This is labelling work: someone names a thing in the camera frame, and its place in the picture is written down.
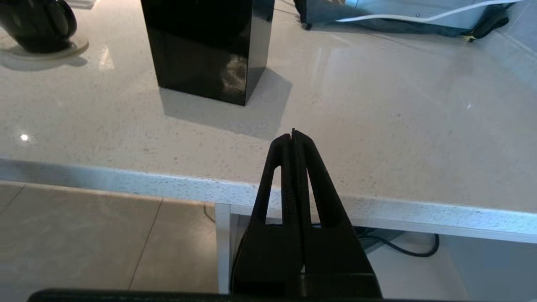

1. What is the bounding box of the round pale coaster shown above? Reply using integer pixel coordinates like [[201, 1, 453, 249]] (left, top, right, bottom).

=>
[[0, 33, 90, 60]]

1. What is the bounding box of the white power cable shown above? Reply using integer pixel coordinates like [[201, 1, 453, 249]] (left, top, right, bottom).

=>
[[336, 0, 527, 23]]

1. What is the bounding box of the black tissue box white lid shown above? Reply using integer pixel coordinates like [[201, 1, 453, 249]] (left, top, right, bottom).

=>
[[140, 0, 276, 107]]

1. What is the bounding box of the black mug white inside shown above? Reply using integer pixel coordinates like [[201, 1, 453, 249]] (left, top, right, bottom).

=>
[[0, 0, 78, 54]]

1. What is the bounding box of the black floor cable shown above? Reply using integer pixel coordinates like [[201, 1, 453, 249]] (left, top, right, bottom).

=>
[[360, 233, 441, 258]]

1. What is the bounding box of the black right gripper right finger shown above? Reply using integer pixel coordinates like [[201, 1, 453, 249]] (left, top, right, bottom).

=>
[[293, 129, 383, 297]]

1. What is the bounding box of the black power cable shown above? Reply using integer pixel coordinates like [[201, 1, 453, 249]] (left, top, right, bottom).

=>
[[463, 3, 511, 43]]

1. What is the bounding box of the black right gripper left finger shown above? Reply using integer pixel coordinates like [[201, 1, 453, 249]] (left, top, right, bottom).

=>
[[230, 133, 304, 295]]

